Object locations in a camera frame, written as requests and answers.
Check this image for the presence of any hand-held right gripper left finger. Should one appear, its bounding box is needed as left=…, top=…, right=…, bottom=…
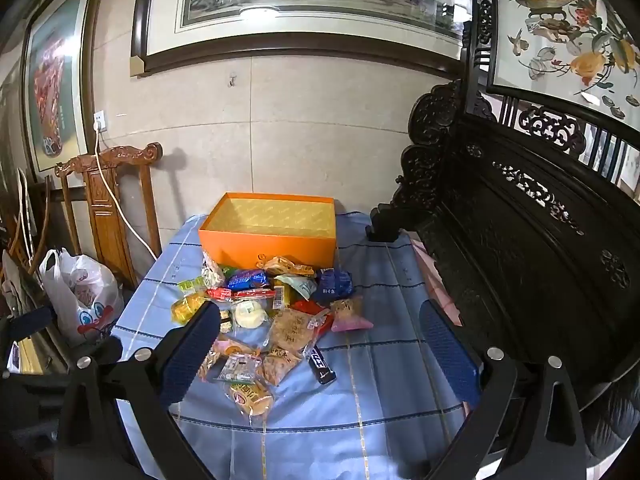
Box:
left=52, top=301, right=223, bottom=480

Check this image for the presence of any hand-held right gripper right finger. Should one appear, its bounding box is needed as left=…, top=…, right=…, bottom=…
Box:
left=419, top=299, right=588, bottom=480

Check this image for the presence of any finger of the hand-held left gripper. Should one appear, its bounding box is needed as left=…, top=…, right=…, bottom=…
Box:
left=0, top=306, right=57, bottom=346
left=94, top=336, right=124, bottom=374

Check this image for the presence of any tan rice cracker packet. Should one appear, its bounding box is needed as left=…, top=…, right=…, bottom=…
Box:
left=269, top=307, right=321, bottom=358

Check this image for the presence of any orange cardboard box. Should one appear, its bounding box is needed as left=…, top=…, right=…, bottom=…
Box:
left=198, top=191, right=337, bottom=271

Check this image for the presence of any orange edged snack packet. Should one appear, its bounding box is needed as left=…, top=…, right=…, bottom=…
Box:
left=262, top=255, right=317, bottom=278

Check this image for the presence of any orange pastry packet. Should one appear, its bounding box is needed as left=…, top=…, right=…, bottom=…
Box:
left=212, top=337, right=261, bottom=361

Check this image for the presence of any clear barcode snack packet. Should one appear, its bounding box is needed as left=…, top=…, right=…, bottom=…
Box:
left=215, top=352, right=263, bottom=383

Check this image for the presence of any yellow snack packet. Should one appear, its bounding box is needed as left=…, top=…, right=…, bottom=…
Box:
left=171, top=294, right=211, bottom=325

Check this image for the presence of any white plastic bag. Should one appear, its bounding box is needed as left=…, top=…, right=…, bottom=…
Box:
left=39, top=247, right=125, bottom=346

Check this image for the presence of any round golden pastry packet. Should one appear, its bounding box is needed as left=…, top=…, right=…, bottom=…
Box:
left=227, top=380, right=276, bottom=418

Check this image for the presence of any round pale cake packet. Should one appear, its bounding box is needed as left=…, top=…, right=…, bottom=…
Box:
left=234, top=300, right=271, bottom=331

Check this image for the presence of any blue checked tablecloth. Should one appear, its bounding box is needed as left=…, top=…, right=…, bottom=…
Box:
left=110, top=210, right=481, bottom=480

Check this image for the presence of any long red snack packet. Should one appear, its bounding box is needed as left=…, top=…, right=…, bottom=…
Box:
left=206, top=287, right=276, bottom=302

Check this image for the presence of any white green snack packet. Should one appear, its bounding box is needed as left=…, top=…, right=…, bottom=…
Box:
left=201, top=250, right=227, bottom=290

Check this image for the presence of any small brown cracker packet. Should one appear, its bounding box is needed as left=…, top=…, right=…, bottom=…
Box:
left=260, top=349, right=303, bottom=387

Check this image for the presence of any pink snack packet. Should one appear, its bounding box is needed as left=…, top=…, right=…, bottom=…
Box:
left=329, top=297, right=375, bottom=333

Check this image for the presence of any dark carved wooden bench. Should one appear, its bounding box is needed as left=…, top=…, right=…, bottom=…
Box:
left=365, top=80, right=640, bottom=406

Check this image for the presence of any black snack bar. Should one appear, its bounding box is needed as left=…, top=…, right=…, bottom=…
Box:
left=306, top=344, right=337, bottom=385

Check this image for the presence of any pale green snack packet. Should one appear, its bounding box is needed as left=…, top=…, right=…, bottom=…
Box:
left=274, top=274, right=318, bottom=302

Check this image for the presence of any carved wooden chair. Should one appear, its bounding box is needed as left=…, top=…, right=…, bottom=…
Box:
left=54, top=142, right=163, bottom=291

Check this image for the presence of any dark blue snack packet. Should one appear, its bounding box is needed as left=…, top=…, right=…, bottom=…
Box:
left=316, top=267, right=355, bottom=306

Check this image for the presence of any black leather cushion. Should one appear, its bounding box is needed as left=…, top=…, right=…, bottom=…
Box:
left=580, top=375, right=640, bottom=471

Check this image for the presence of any framed red painting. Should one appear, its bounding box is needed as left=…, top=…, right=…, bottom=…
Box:
left=20, top=0, right=98, bottom=181

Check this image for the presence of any flower embroidery screen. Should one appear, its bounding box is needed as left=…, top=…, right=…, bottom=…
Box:
left=462, top=0, right=640, bottom=161

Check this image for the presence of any framed panda painting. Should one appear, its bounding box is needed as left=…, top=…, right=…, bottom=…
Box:
left=131, top=0, right=473, bottom=78

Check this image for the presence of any white cable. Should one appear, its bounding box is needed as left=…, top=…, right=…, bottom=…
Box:
left=94, top=127, right=158, bottom=261

